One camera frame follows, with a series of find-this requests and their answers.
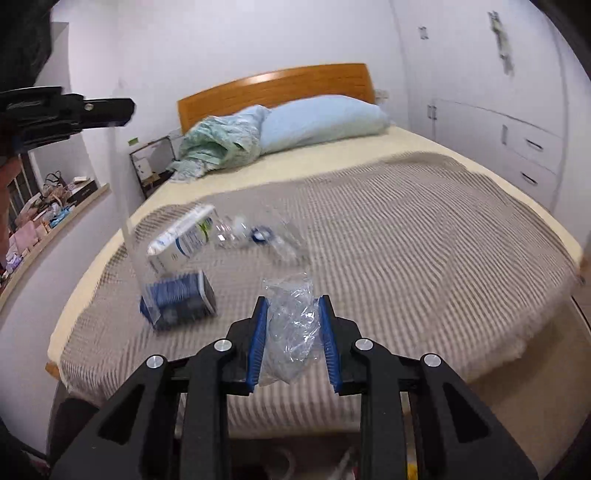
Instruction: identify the light blue pillow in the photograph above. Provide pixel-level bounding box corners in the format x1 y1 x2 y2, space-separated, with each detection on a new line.
259 95 391 155

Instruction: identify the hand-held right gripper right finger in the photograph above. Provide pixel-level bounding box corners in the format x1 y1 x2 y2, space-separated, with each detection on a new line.
316 294 539 480

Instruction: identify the blue snack packet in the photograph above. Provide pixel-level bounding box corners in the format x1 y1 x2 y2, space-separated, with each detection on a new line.
140 270 218 330

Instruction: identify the clear plastic bottle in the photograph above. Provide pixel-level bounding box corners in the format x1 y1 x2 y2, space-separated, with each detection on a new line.
215 208 311 268

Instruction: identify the pile of boxes and bags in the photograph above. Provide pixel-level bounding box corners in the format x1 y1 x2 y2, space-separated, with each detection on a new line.
0 171 100 278

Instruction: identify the white wardrobe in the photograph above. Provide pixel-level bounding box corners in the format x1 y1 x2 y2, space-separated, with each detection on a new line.
392 0 583 213

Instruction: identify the clear plastic container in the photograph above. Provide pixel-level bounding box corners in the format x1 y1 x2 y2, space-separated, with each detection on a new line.
113 124 220 333

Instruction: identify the white milk carton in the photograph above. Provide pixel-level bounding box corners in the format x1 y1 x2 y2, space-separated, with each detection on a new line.
147 204 218 278

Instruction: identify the window sill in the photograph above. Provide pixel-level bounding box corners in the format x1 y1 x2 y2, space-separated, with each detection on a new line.
0 182 112 319

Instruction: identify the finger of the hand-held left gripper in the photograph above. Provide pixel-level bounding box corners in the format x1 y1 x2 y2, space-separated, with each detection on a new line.
78 97 137 128

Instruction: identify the green patterned quilt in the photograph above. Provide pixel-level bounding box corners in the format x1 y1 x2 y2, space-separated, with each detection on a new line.
166 105 271 184

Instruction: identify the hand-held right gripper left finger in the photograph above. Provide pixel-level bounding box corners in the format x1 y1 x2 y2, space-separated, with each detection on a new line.
48 295 271 480

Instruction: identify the clear plastic bag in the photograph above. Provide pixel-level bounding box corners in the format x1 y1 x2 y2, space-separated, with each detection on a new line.
259 272 324 387

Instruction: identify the wooden bed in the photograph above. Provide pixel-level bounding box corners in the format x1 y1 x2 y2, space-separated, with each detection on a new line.
46 64 585 439

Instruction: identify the black bedside rack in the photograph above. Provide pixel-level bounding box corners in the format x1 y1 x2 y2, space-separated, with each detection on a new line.
129 137 178 199

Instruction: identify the black box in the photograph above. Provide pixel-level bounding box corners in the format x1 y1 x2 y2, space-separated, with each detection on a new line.
67 180 99 204

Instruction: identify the brown checked blanket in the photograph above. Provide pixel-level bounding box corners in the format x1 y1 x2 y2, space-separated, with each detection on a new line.
60 152 580 437

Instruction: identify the green cloth on wardrobe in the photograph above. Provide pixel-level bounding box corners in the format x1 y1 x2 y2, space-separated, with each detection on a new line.
489 11 515 77

